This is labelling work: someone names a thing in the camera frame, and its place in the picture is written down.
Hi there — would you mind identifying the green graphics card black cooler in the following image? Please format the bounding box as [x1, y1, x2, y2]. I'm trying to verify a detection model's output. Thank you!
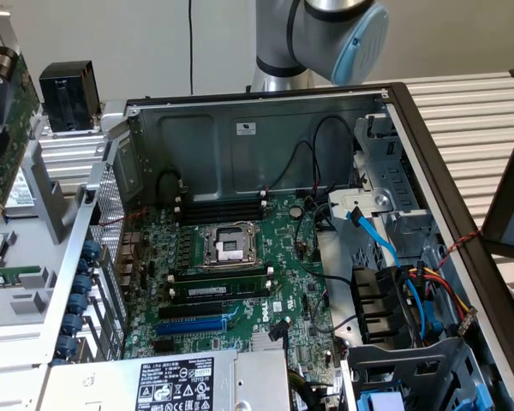
[0, 9, 43, 216]

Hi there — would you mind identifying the black CPU cooler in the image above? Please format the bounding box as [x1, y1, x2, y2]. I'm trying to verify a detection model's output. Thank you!
[38, 59, 102, 137]

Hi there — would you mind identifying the grey parts rack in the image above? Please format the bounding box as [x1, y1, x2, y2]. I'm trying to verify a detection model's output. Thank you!
[0, 136, 91, 343]

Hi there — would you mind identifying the grey open PC case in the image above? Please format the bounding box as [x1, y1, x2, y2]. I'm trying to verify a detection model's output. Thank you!
[36, 81, 514, 411]

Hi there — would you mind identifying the black RAM slot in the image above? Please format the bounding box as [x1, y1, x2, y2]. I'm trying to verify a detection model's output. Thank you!
[177, 211, 266, 227]
[177, 194, 267, 211]
[177, 200, 267, 216]
[167, 267, 275, 283]
[177, 205, 266, 221]
[170, 290, 275, 306]

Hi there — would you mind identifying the silver CPU socket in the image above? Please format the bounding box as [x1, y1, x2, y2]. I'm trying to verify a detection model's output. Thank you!
[196, 221, 262, 271]

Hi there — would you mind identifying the long black expansion slot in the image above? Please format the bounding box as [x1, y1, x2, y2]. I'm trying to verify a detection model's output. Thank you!
[157, 301, 224, 321]

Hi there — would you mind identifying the blue expansion slot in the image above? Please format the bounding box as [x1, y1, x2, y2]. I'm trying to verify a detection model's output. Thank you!
[155, 319, 230, 338]

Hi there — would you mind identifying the silver power supply unit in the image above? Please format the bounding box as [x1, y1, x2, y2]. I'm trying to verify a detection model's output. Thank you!
[38, 348, 292, 411]

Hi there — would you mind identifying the green motherboard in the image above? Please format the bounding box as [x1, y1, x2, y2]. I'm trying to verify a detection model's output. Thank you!
[116, 193, 343, 389]

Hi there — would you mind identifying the silver chipset heatsink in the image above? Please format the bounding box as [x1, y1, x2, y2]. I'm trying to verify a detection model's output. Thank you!
[250, 331, 286, 353]

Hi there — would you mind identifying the grey disk bay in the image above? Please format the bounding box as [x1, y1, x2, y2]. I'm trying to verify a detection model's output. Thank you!
[340, 336, 514, 411]

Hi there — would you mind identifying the dark framed monitor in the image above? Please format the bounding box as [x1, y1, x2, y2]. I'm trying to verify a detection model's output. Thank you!
[481, 122, 514, 263]

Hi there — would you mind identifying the thin red wire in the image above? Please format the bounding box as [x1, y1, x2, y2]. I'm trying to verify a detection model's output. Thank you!
[99, 206, 149, 228]

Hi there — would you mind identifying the short black looped wire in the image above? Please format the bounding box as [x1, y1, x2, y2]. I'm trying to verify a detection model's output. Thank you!
[155, 168, 186, 190]

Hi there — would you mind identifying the thin black wall wire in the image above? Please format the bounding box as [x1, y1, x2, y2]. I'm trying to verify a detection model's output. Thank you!
[187, 0, 195, 96]

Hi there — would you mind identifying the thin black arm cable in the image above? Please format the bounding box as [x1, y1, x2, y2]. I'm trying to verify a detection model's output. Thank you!
[285, 0, 306, 61]

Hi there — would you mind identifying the thin black looped wire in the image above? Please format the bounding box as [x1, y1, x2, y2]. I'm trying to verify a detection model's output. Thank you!
[311, 114, 357, 194]

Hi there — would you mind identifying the black angled wire connector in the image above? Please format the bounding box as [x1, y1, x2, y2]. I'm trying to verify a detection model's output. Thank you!
[268, 317, 291, 343]

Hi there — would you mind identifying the long black wire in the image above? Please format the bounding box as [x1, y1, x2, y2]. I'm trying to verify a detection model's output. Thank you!
[293, 200, 356, 286]

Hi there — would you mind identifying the silver disk bay bracket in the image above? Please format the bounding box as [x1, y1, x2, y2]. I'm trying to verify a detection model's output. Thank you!
[327, 188, 421, 223]

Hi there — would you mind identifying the blue SATA wire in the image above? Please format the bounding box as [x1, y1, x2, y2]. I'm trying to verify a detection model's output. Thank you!
[345, 206, 429, 339]

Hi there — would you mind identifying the black plastic wire holder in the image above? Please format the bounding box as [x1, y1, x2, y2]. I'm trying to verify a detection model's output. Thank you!
[350, 264, 408, 346]

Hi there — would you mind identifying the yellow red power wire bundle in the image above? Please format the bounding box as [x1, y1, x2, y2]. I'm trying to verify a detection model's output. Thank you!
[404, 265, 479, 339]

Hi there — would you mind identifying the red black twisted wire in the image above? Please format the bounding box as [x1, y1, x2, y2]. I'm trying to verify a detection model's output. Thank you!
[435, 229, 486, 271]

